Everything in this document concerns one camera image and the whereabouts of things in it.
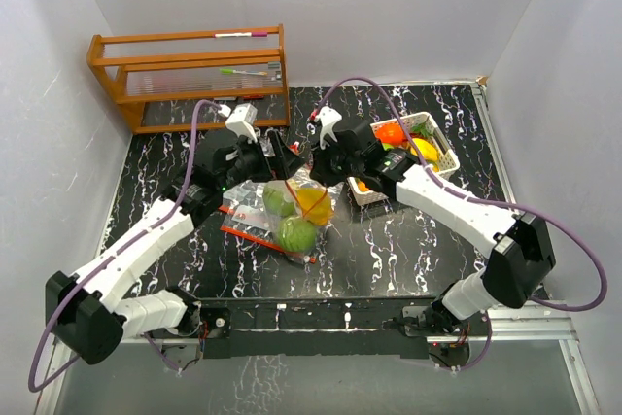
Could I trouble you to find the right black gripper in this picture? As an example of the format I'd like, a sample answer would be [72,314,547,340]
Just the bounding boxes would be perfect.
[309,135,363,190]

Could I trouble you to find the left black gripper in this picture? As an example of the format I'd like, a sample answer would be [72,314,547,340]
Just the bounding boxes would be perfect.
[218,129,302,191]

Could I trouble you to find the yellow bell pepper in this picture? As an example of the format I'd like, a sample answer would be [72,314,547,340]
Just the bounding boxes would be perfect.
[296,187,334,226]

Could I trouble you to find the clear red zip bag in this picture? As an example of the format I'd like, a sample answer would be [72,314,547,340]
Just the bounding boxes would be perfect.
[257,137,337,260]

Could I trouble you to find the dark green cabbage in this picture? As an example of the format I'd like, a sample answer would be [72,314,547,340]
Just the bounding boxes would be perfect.
[276,216,317,253]

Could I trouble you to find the light green cabbage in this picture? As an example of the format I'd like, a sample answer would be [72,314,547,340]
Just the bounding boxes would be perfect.
[262,181,295,218]

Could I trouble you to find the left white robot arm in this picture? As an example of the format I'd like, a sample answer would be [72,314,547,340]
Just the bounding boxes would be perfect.
[46,129,304,364]

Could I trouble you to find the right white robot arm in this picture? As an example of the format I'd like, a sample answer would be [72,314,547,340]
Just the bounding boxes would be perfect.
[311,110,555,334]

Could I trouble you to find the red small box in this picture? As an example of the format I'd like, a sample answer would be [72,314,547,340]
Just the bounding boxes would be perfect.
[242,94,265,100]

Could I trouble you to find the red tomato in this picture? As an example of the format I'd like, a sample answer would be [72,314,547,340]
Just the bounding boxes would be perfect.
[374,122,406,147]

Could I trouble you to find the yellow banana bunch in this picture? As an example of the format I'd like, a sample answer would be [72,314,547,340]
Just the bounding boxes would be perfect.
[410,138,439,163]

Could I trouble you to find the green marker pen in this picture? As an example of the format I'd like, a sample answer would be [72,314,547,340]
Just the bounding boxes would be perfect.
[219,68,268,77]

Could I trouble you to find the white plastic basket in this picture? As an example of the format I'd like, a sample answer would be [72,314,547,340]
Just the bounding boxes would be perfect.
[348,112,460,206]

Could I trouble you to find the pink white marker pen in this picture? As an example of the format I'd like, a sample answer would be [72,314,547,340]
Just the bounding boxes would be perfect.
[213,31,269,39]

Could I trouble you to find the wooden orange shelf rack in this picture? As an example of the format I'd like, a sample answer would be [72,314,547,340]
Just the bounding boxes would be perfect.
[86,24,291,135]

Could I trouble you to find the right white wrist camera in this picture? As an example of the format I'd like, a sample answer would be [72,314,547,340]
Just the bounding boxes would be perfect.
[311,106,342,150]

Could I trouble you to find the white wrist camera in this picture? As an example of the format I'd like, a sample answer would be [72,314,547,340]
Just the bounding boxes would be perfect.
[311,106,342,150]
[218,103,258,144]

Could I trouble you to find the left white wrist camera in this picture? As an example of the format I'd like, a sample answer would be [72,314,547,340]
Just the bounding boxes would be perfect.
[218,103,258,144]

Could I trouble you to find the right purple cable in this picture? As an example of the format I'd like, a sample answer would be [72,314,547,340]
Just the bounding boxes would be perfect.
[309,76,609,371]

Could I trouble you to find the purple cable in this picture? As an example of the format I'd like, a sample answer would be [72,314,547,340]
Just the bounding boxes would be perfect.
[26,99,232,394]
[309,76,609,371]

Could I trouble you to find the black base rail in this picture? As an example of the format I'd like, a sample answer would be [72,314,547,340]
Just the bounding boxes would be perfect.
[145,295,492,363]

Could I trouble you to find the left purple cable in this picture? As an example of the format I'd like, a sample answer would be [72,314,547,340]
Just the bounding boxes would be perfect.
[26,99,232,394]

